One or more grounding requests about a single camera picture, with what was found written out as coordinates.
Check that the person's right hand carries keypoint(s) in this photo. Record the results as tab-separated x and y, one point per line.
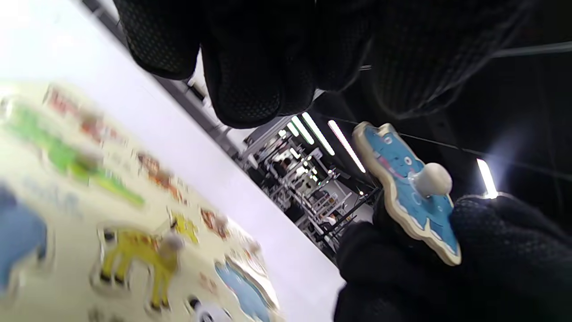
491	277

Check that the person's left hand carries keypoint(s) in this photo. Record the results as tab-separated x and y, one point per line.
290	44

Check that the blue hippo puzzle piece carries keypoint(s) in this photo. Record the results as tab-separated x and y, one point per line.
402	165

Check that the lion puzzle piece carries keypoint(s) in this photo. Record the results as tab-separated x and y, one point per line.
158	174

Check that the monkey puzzle piece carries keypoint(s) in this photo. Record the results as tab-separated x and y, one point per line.
214	221

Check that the pink rabbit puzzle piece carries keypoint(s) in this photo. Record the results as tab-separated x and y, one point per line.
252	248

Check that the crocodile wooden puzzle piece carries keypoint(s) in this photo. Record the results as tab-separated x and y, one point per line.
62	154

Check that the yellow giraffe puzzle piece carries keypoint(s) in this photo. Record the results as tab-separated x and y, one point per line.
134	250

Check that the panda puzzle piece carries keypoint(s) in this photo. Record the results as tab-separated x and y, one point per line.
205	313

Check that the wooden animal puzzle frame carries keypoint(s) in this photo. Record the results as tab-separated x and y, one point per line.
71	250

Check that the blue elephant puzzle piece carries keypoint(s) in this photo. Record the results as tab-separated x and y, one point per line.
18	237

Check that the ceiling light strip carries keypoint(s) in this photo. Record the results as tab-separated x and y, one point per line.
292	129
303	129
318	133
346	145
487	179

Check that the cluttered workbench row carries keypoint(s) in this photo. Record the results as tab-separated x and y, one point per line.
304	188

